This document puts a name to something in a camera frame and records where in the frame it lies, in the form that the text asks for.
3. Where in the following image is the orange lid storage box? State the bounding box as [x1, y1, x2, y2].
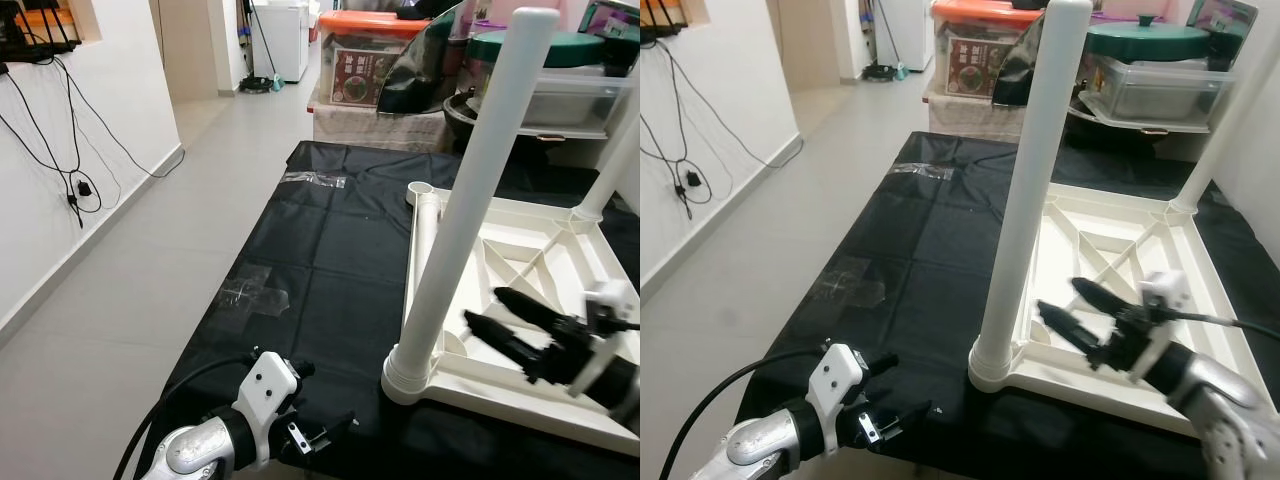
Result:
[932, 0, 1046, 101]
[318, 10, 433, 109]

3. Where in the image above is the thin hanging wall cable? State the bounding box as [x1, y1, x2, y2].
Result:
[0, 60, 106, 229]
[640, 45, 716, 219]
[665, 40, 801, 171]
[55, 55, 186, 181]

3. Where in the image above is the cloth covered low bench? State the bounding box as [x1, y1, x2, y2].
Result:
[310, 100, 461, 153]
[925, 90, 1031, 141]

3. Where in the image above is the small framed photo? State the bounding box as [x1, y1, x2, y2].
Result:
[1185, 0, 1259, 46]
[578, 0, 641, 46]

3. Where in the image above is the dark wall shelf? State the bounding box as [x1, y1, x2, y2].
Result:
[0, 0, 81, 69]
[640, 0, 691, 39]

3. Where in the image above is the white children table top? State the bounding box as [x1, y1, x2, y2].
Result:
[382, 183, 641, 456]
[968, 190, 1280, 441]

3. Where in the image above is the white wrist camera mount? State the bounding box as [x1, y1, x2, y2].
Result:
[805, 343, 866, 456]
[232, 350, 301, 471]
[1140, 270, 1191, 381]
[570, 280, 641, 399]

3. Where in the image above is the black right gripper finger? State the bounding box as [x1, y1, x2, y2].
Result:
[493, 288, 576, 331]
[463, 312, 546, 376]
[1037, 300, 1121, 356]
[1072, 278, 1151, 321]

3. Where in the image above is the green lid container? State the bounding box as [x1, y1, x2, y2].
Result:
[468, 30, 609, 69]
[1085, 15, 1213, 59]

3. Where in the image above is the black bag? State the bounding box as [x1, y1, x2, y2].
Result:
[992, 10, 1046, 106]
[378, 5, 471, 116]

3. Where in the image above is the black table cloth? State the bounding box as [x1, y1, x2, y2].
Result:
[165, 140, 641, 480]
[735, 130, 1280, 480]

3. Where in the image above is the clear plastic storage box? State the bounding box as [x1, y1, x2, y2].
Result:
[1078, 55, 1236, 131]
[520, 65, 641, 136]

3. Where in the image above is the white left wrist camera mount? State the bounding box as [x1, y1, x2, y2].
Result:
[805, 343, 866, 456]
[232, 350, 301, 471]

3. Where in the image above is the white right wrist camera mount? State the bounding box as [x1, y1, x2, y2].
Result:
[1140, 270, 1191, 381]
[570, 280, 641, 399]

